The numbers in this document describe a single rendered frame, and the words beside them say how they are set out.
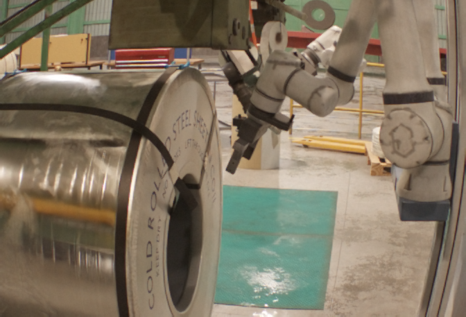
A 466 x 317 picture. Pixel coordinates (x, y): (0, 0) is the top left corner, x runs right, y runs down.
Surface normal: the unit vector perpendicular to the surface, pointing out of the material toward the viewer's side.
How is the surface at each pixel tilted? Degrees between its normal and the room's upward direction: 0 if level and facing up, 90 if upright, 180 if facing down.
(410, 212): 90
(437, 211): 90
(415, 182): 68
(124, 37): 88
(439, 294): 90
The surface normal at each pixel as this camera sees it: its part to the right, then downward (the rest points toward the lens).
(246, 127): -0.33, 0.27
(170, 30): -0.18, 0.13
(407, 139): -0.52, 0.22
